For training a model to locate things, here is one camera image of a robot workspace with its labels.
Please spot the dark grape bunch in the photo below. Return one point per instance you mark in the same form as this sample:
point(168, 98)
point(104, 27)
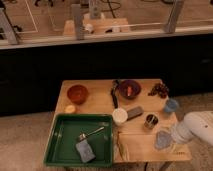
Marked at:
point(159, 89)

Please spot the white cup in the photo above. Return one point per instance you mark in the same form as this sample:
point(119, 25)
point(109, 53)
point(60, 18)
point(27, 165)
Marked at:
point(120, 116)

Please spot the orange carrot toy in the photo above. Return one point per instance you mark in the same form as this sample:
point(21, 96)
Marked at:
point(129, 91)

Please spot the green plastic tray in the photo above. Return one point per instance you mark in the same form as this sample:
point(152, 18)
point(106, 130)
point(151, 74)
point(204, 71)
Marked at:
point(61, 148)

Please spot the grey metal post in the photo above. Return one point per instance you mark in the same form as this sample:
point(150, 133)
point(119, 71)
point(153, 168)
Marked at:
point(78, 21)
point(170, 26)

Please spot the blue-grey sponge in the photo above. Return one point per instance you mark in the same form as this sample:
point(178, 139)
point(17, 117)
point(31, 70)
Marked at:
point(85, 151)

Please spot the light blue towel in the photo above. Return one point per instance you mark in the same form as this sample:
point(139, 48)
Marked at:
point(163, 140)

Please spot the orange-brown bowl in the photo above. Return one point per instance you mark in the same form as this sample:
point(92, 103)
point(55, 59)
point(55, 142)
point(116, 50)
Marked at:
point(77, 94)

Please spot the yellowish utensil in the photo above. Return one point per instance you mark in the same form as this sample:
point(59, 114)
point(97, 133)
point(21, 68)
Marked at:
point(122, 149)

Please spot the metal spoon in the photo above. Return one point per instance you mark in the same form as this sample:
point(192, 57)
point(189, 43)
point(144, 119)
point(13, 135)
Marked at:
point(85, 135)

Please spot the light wooden table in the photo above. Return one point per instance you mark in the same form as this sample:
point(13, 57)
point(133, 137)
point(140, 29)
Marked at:
point(138, 139)

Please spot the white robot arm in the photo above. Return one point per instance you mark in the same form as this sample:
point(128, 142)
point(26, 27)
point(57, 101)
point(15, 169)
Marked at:
point(194, 124)

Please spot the small yellow round fruit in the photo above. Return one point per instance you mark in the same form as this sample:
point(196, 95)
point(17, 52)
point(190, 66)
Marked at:
point(70, 109)

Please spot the blue cup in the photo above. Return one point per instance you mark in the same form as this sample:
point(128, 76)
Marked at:
point(171, 105)

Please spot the grey metal post right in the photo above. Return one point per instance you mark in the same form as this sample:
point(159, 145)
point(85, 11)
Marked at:
point(170, 26)

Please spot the black brush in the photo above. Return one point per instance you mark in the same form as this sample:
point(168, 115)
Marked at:
point(115, 84)

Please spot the grey metal post left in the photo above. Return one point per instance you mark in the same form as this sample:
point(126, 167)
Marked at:
point(78, 21)

